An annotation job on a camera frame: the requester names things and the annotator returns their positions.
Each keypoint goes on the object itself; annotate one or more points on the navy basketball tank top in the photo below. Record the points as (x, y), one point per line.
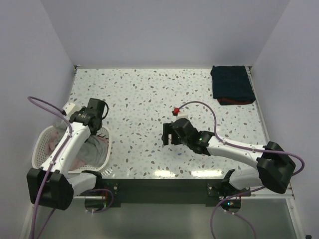
(231, 85)

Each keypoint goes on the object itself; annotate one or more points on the pink garment in basket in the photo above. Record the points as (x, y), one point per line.
(51, 145)

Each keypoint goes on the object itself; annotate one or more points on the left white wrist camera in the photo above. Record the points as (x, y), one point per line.
(70, 108)

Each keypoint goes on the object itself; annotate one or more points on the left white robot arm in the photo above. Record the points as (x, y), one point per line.
(48, 185)

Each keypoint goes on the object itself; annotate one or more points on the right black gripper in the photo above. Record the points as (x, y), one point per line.
(167, 129)

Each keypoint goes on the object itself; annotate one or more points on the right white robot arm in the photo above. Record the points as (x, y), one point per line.
(269, 165)

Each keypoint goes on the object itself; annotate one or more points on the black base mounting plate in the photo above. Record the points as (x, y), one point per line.
(170, 191)

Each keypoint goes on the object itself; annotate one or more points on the grey garment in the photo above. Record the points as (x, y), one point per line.
(92, 150)

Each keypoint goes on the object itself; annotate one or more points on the white laundry basket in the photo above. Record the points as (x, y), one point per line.
(41, 152)

